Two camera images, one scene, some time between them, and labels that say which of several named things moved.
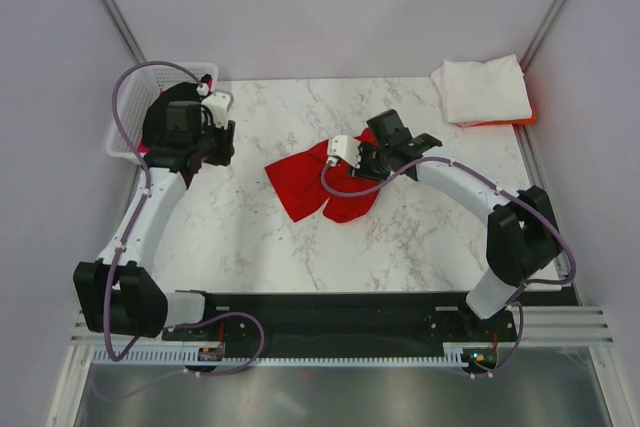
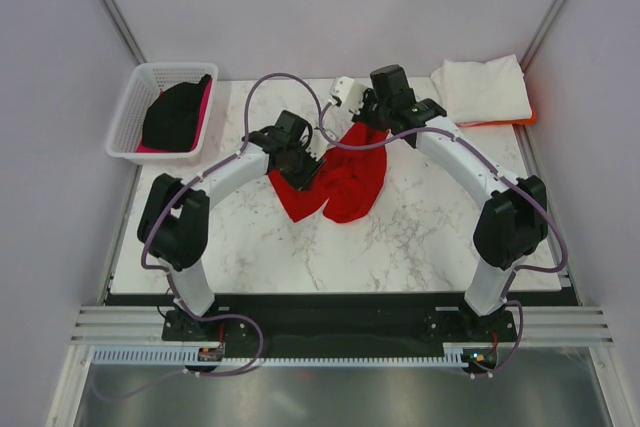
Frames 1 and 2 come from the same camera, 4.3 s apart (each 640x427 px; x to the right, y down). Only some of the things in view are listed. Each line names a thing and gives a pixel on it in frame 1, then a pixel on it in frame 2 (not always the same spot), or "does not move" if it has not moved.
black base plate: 354,321 does not move
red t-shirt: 299,182 does not move
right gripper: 361,170 -> 360,114
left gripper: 225,135 -> 314,164
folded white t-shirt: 478,91 does not move
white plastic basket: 149,80 does not move
